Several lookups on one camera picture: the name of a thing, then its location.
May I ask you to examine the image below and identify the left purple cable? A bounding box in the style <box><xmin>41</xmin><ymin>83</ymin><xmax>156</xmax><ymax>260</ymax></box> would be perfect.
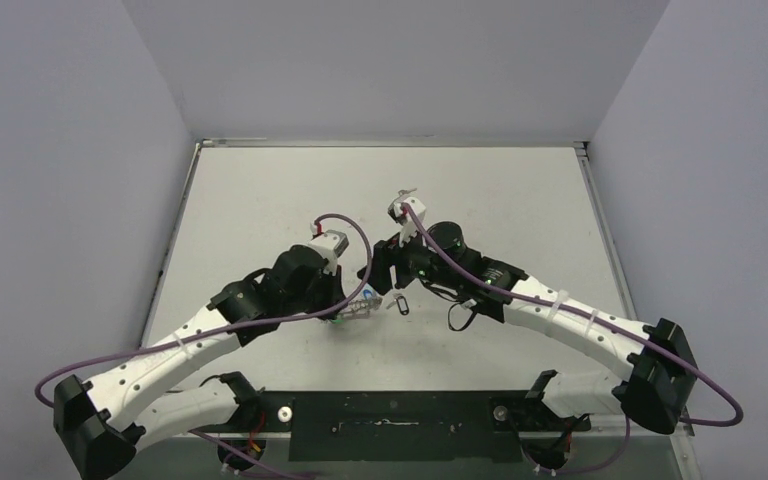
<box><xmin>34</xmin><ymin>213</ymin><xmax>375</xmax><ymax>478</ymax></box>

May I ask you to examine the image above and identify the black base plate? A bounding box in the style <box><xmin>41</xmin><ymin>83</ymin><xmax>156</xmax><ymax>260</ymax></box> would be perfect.
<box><xmin>205</xmin><ymin>390</ymin><xmax>591</xmax><ymax>463</ymax></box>

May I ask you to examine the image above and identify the metal keyring chain loop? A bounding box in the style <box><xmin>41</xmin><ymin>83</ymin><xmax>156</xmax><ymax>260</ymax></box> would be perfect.
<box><xmin>330</xmin><ymin>295</ymin><xmax>384</xmax><ymax>326</ymax></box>

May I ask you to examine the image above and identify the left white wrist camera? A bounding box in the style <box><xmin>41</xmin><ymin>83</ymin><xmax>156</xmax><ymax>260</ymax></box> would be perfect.
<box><xmin>307</xmin><ymin>230</ymin><xmax>349</xmax><ymax>275</ymax></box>

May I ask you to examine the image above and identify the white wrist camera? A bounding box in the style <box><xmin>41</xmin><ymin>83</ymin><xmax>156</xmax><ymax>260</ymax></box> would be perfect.
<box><xmin>387</xmin><ymin>193</ymin><xmax>426</xmax><ymax>246</ymax></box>
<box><xmin>307</xmin><ymin>230</ymin><xmax>349</xmax><ymax>275</ymax></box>

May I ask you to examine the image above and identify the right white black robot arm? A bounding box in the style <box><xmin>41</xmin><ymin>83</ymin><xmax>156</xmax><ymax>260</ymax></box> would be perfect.
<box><xmin>357</xmin><ymin>222</ymin><xmax>695</xmax><ymax>434</ymax></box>

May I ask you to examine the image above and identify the aluminium frame rail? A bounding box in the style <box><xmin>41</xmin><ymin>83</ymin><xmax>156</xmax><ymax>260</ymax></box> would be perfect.
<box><xmin>97</xmin><ymin>390</ymin><xmax>695</xmax><ymax>440</ymax></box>

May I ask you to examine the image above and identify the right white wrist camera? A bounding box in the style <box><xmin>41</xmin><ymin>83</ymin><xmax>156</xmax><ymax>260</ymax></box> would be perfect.
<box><xmin>387</xmin><ymin>193</ymin><xmax>426</xmax><ymax>246</ymax></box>

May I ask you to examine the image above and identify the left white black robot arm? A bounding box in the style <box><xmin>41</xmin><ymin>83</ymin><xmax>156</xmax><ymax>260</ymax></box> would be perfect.
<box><xmin>50</xmin><ymin>231</ymin><xmax>349</xmax><ymax>479</ymax></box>

